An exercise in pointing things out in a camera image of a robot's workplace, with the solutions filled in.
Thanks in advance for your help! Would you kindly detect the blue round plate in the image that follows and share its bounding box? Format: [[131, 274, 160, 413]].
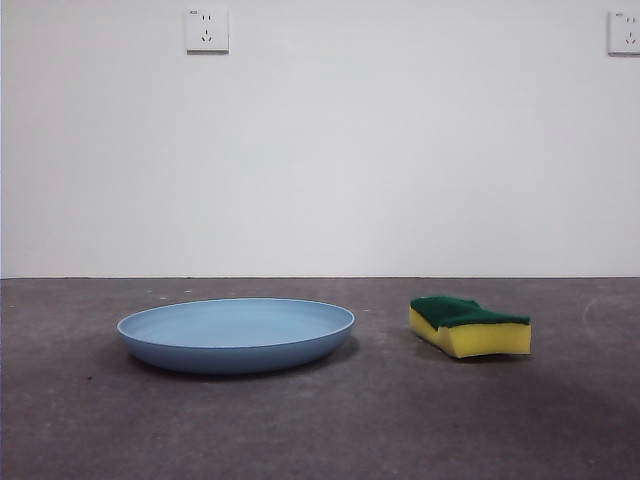
[[116, 297, 358, 375]]

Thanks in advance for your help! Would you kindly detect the yellow sponge with green pad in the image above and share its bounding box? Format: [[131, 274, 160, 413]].
[[408, 294, 533, 360]]

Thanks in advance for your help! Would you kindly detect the white wall socket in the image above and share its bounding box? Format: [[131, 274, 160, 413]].
[[185, 7, 231, 55], [607, 10, 640, 57]]

